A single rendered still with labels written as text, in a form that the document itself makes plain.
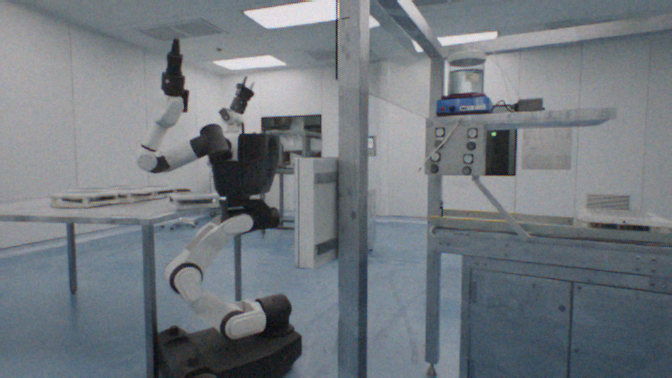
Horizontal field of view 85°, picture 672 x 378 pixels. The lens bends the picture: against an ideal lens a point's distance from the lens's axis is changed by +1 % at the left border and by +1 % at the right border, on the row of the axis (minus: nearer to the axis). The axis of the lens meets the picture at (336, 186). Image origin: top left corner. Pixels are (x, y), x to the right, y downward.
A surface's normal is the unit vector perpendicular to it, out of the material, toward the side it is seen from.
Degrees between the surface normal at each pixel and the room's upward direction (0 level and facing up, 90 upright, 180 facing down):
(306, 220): 90
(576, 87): 90
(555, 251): 90
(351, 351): 90
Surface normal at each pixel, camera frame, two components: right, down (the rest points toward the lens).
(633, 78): -0.32, 0.07
